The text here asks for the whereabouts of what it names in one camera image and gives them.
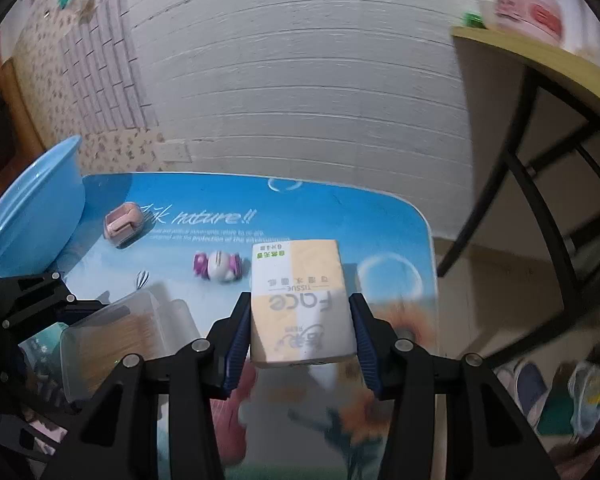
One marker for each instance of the blue plastic basin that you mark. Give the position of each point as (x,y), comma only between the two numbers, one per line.
(35,210)

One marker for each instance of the pink bear cup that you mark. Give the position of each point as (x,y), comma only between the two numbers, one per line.
(527,5)

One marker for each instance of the yellow and white tissue pack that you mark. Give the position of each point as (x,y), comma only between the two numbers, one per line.
(300,305)

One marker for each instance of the small pink case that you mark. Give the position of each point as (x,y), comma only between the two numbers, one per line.
(124,225)

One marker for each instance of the clear plastic bin bag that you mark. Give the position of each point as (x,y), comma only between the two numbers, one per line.
(590,400)

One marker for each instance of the small green box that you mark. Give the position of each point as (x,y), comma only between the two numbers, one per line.
(473,19)

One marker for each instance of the purple and white toy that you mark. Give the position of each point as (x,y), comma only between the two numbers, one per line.
(219,266)

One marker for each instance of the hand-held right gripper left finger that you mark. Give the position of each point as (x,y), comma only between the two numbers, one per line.
(235,345)

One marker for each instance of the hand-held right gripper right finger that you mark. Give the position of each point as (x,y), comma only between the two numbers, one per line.
(365,355)

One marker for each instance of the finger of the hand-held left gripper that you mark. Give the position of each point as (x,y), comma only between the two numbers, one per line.
(30,300)
(20,435)

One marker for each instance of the clear cotton swab box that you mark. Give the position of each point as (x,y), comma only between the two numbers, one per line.
(110,345)

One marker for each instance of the yellow table with black legs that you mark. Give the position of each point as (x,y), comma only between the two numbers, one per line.
(530,55)

